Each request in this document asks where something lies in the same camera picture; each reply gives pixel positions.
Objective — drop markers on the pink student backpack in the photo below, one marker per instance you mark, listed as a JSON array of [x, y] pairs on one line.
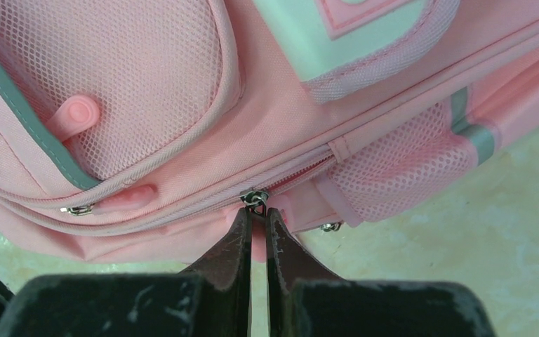
[[133, 131]]

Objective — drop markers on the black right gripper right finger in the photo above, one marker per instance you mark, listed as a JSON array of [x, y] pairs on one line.
[[305, 298]]

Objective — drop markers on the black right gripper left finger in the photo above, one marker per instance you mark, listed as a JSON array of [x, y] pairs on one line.
[[210, 297]]

